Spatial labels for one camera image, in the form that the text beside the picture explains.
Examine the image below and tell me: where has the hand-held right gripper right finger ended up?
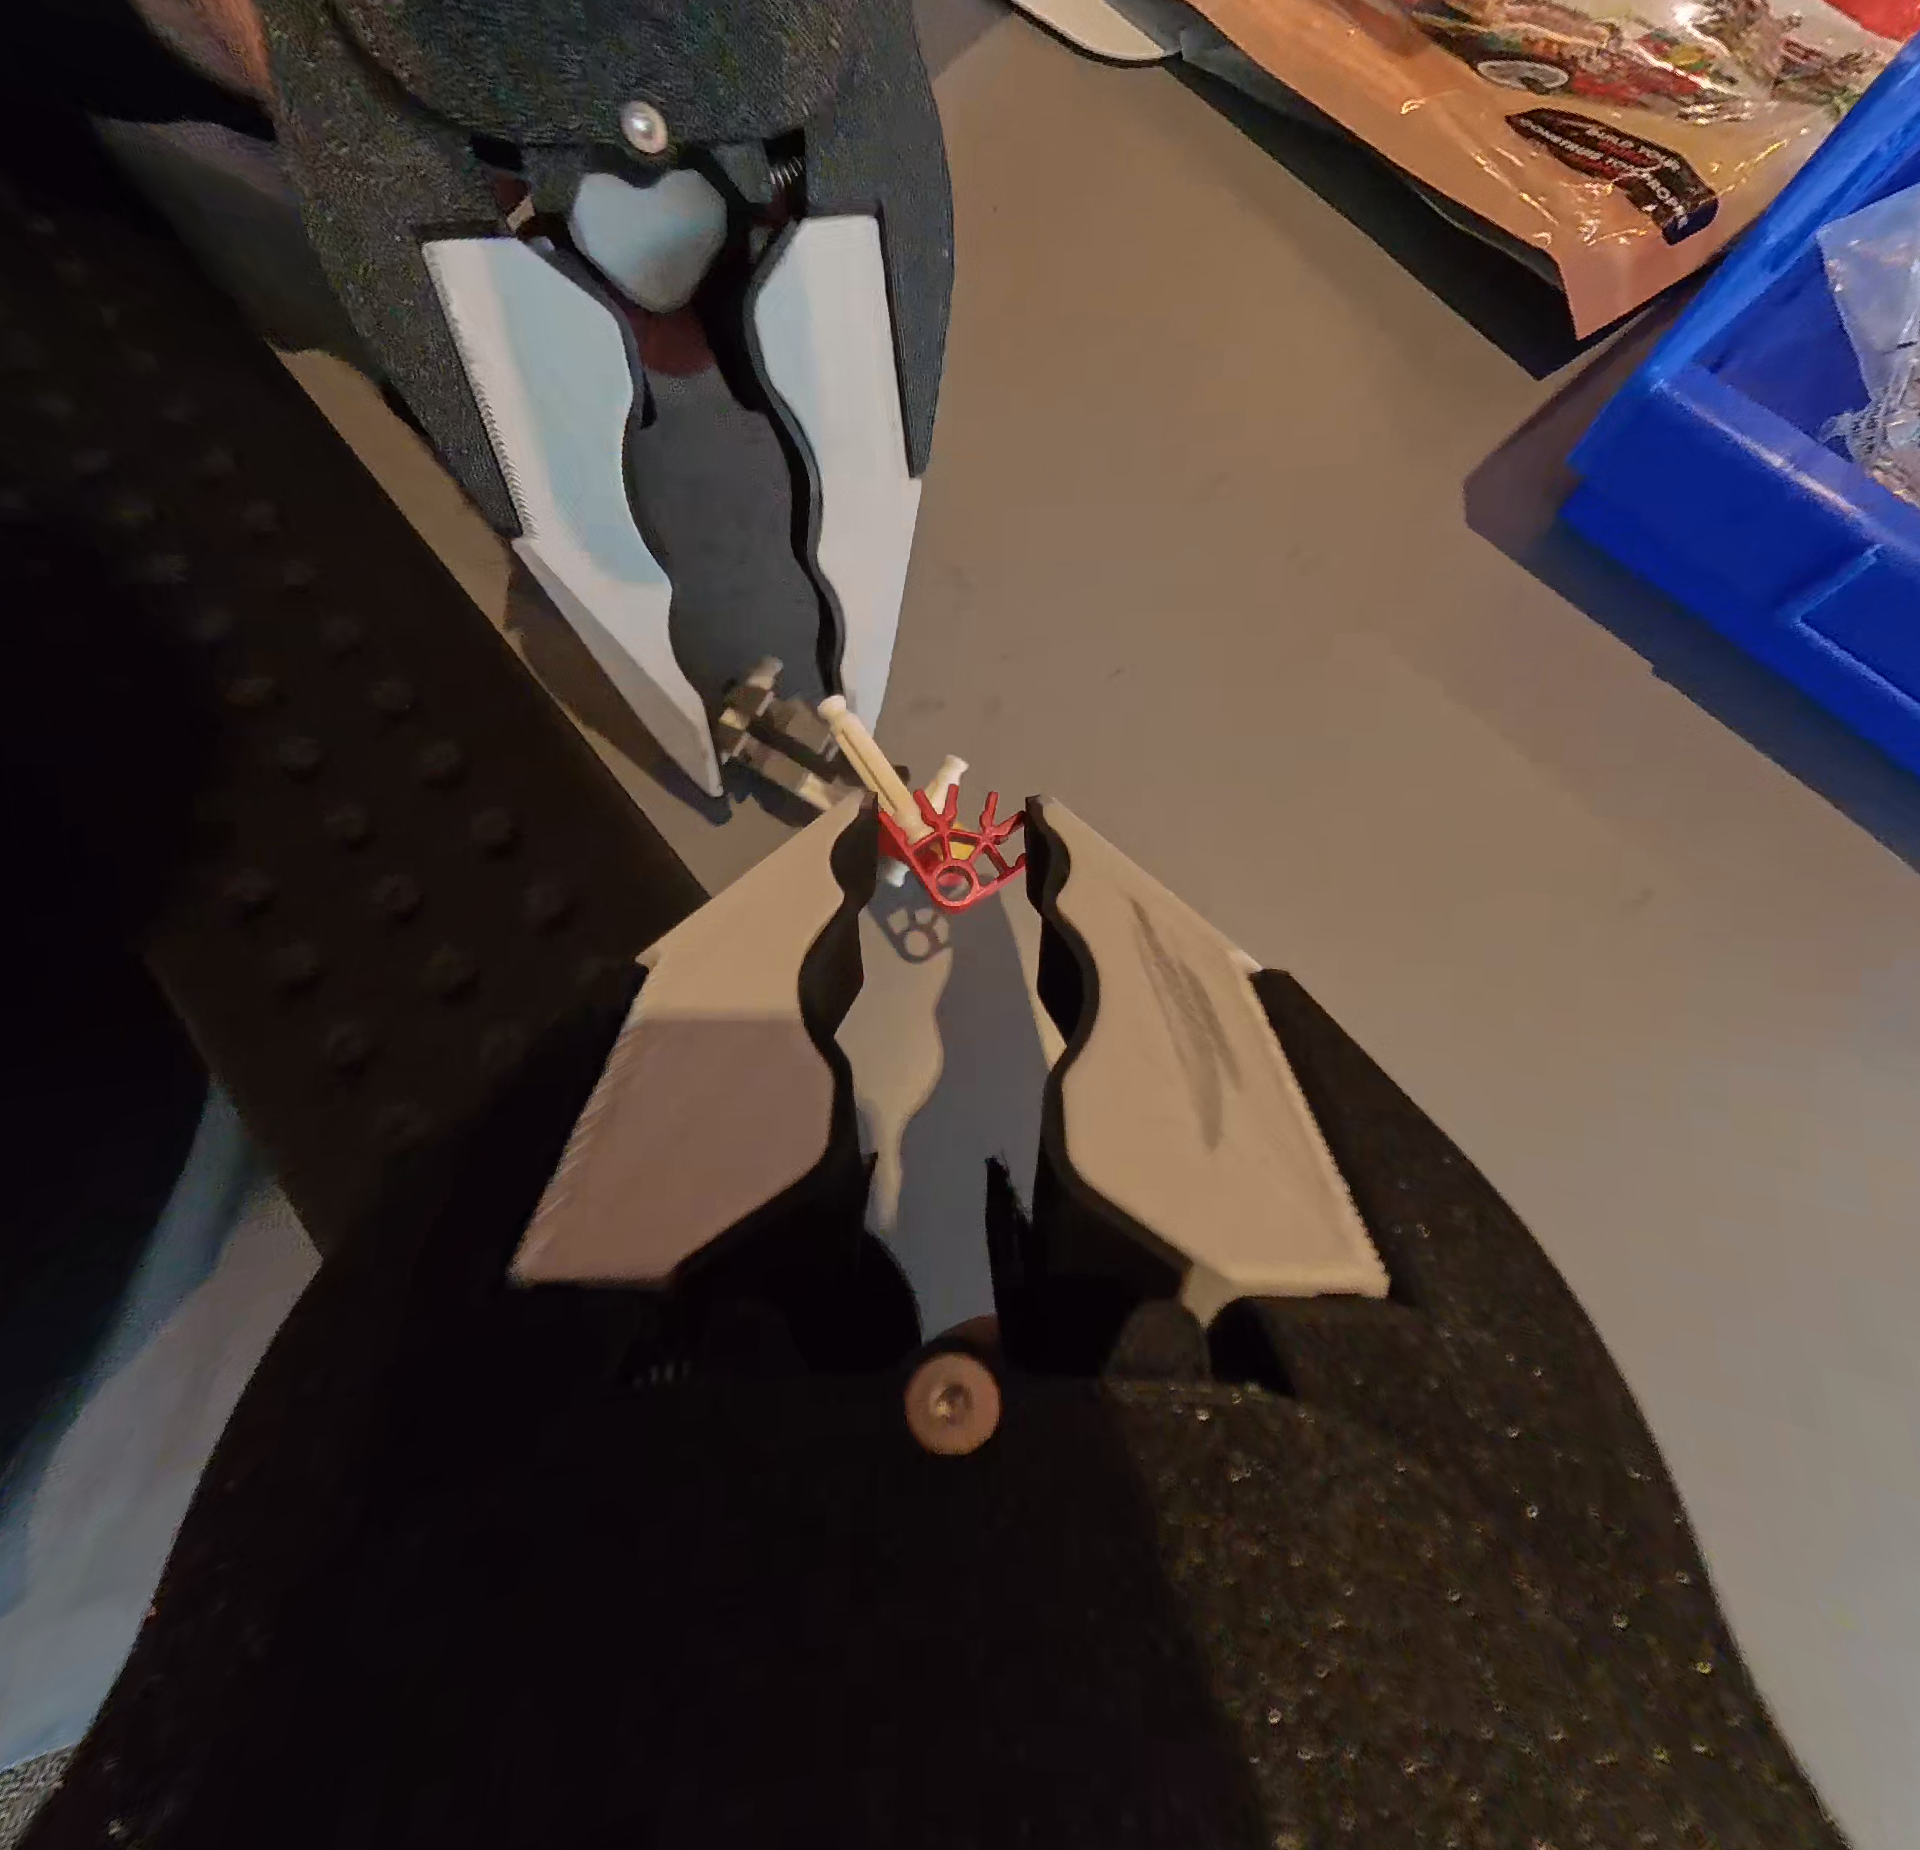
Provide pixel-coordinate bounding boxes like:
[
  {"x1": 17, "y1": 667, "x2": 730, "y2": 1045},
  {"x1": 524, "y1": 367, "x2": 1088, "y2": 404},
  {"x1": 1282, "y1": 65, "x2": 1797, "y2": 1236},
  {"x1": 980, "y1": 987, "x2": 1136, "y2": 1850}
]
[{"x1": 1027, "y1": 796, "x2": 1391, "y2": 1317}]

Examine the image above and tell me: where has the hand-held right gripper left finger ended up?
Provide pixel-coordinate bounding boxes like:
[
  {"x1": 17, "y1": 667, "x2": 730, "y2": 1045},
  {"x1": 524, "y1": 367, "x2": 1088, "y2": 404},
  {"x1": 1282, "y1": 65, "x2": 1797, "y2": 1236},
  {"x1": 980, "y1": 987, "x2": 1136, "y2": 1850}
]
[{"x1": 508, "y1": 796, "x2": 875, "y2": 1290}]

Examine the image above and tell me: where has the orange toy package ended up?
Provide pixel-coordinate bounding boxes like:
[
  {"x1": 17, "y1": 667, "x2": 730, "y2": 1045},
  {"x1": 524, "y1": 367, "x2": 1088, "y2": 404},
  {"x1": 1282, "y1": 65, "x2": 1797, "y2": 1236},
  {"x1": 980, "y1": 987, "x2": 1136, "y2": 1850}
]
[{"x1": 1067, "y1": 0, "x2": 1904, "y2": 346}]

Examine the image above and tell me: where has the person's left hand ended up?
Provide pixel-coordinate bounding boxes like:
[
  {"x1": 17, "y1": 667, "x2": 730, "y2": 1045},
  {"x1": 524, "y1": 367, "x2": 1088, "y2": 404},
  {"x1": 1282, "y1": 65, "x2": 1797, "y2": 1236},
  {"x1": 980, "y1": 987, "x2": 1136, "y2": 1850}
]
[{"x1": 627, "y1": 297, "x2": 756, "y2": 380}]

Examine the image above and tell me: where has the clear bag of parts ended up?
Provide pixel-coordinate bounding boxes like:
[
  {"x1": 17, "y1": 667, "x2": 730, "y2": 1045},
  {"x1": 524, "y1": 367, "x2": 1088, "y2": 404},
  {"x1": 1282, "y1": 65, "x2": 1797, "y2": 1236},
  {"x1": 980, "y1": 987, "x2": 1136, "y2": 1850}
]
[{"x1": 1810, "y1": 185, "x2": 1920, "y2": 502}]

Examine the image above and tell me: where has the black dimpled pad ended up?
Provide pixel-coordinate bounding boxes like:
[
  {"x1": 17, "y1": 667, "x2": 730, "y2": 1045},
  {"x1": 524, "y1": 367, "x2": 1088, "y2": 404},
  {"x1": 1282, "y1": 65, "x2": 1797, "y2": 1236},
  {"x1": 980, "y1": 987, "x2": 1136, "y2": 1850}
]
[{"x1": 0, "y1": 130, "x2": 708, "y2": 1252}]

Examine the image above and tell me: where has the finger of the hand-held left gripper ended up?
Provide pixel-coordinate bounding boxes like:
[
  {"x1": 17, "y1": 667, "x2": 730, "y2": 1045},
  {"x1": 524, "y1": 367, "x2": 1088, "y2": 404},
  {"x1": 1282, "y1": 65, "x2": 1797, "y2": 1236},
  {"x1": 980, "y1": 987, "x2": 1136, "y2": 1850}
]
[
  {"x1": 420, "y1": 223, "x2": 730, "y2": 802},
  {"x1": 742, "y1": 208, "x2": 921, "y2": 722}
]

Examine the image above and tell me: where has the blue plastic bin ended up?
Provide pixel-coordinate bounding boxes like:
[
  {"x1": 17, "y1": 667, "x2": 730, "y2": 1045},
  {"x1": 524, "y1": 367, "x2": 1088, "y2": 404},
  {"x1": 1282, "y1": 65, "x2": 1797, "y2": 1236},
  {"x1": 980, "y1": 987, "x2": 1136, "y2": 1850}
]
[{"x1": 1555, "y1": 44, "x2": 1920, "y2": 783}]

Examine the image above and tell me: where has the grey toy connector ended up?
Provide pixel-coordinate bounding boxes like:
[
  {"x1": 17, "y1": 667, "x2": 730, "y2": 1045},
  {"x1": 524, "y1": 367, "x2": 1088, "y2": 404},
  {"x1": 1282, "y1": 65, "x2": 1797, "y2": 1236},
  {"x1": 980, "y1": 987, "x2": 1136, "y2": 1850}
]
[{"x1": 715, "y1": 657, "x2": 840, "y2": 822}]

